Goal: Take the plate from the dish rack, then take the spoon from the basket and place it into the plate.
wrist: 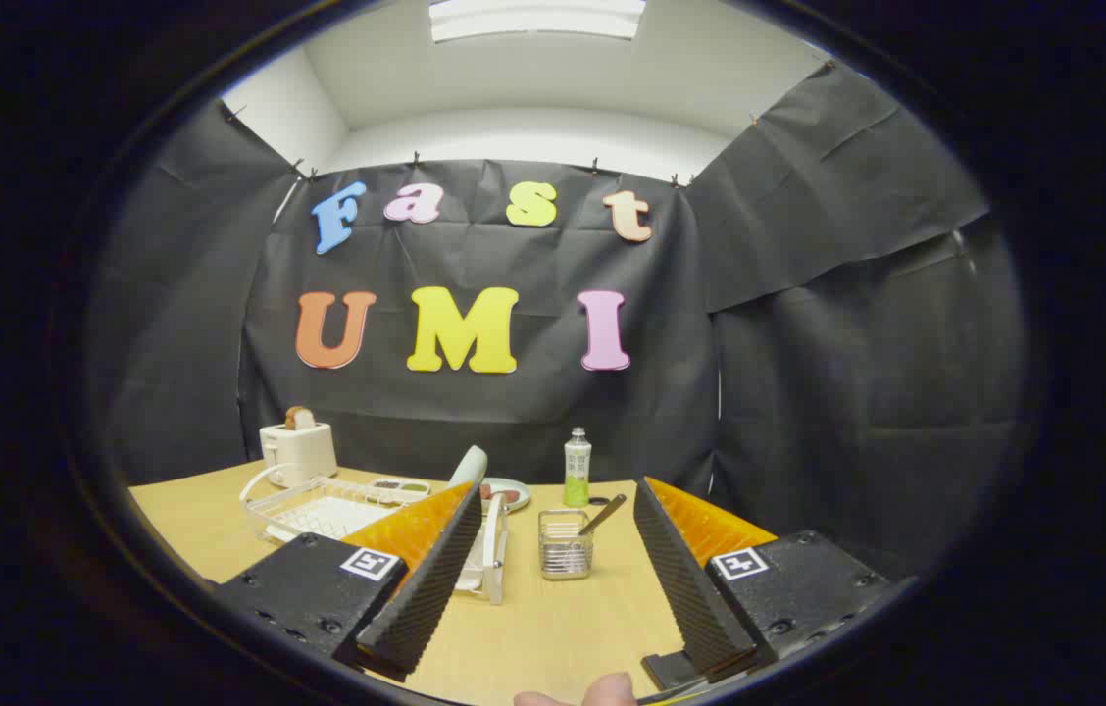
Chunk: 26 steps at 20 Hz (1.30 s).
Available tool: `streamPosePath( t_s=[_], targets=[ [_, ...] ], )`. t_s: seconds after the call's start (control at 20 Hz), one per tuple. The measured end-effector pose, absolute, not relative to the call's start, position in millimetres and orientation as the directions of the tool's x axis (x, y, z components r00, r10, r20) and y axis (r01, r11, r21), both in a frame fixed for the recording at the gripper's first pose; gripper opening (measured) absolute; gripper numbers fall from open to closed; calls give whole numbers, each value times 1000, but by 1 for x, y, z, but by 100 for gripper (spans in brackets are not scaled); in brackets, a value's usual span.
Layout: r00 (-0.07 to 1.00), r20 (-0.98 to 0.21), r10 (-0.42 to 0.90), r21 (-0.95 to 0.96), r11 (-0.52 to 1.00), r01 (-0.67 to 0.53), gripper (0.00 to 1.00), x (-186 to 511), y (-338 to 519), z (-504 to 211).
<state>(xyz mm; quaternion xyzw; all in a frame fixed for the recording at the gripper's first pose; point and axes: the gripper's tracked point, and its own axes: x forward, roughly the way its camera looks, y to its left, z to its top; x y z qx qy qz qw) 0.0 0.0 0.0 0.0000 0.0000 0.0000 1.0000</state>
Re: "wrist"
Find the small plate with meat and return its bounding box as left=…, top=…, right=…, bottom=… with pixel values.
left=479, top=478, right=532, bottom=514

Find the metal wire basket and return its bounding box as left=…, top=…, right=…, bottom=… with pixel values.
left=538, top=509, right=595, bottom=581

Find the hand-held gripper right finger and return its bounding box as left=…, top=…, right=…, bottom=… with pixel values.
left=631, top=477, right=894, bottom=693

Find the ceiling light panel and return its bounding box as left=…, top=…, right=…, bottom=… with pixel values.
left=428, top=0, right=648, bottom=43

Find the white toaster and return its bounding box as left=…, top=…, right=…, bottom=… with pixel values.
left=259, top=422, right=339, bottom=488

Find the green tea bottle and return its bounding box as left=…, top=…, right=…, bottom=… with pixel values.
left=564, top=427, right=593, bottom=508

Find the white wire dish rack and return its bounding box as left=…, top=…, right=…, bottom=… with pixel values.
left=239, top=463, right=510, bottom=604

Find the pale green plate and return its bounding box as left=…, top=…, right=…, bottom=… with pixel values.
left=448, top=444, right=490, bottom=491

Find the brown handled spoon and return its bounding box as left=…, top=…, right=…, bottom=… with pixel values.
left=553, top=493, right=628, bottom=575

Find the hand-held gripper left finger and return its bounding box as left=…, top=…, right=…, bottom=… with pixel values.
left=215, top=480, right=485, bottom=682

